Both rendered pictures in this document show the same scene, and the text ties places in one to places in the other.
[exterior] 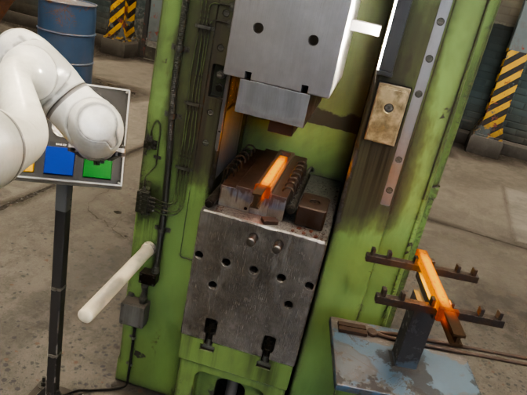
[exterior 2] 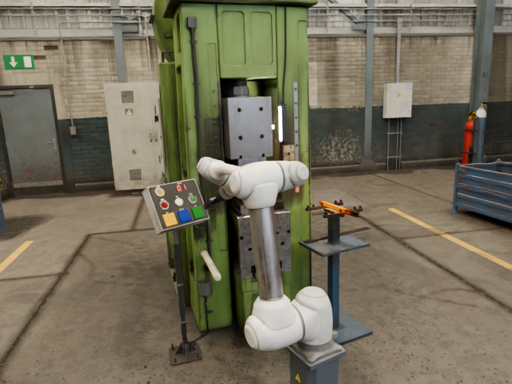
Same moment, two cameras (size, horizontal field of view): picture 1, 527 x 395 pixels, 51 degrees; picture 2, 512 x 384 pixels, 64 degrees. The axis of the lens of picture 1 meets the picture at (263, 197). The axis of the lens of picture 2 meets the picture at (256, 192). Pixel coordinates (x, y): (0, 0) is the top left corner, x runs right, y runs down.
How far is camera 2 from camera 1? 1.52 m
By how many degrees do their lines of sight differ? 26
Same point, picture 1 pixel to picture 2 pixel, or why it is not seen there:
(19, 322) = (127, 337)
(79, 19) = not seen: outside the picture
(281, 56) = (251, 145)
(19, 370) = (153, 350)
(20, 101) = not seen: hidden behind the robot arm
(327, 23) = (265, 129)
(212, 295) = (251, 254)
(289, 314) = (284, 248)
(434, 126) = (305, 155)
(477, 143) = not seen: hidden behind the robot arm
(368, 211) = (292, 196)
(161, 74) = (193, 170)
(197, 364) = (251, 291)
